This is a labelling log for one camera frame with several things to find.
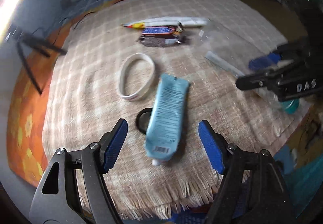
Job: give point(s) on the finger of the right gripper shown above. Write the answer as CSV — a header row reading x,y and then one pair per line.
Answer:
x,y
255,80
263,62

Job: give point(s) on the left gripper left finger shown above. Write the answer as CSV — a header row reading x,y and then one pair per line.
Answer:
x,y
57,200

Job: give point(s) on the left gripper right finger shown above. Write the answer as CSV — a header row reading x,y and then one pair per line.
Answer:
x,y
252,189

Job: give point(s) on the clear plastic bottle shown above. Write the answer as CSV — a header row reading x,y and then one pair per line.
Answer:
x,y
233,53

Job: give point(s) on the long white snack wrapper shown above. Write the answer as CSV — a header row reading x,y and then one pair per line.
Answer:
x,y
168,21

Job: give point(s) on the light blue cream tube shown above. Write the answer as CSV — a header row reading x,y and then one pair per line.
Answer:
x,y
165,124

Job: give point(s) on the dark snack wrapper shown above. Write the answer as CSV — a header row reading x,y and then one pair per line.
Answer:
x,y
163,42

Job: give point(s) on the snickers bar wrapper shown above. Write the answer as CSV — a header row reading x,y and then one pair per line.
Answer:
x,y
167,31

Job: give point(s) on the white wristband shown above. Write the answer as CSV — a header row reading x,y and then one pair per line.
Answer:
x,y
136,77

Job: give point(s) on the blue plastic trash basket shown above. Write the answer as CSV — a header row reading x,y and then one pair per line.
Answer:
x,y
198,215

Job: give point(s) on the teal floor mat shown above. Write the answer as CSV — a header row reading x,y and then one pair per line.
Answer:
x,y
303,183

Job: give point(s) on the orange floral bed sheet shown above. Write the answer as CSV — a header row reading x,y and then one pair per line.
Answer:
x,y
27,113

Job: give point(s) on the beige plaid blanket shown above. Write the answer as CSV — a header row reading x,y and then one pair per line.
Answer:
x,y
188,179

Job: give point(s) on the black mini tripod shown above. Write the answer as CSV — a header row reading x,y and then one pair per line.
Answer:
x,y
37,45

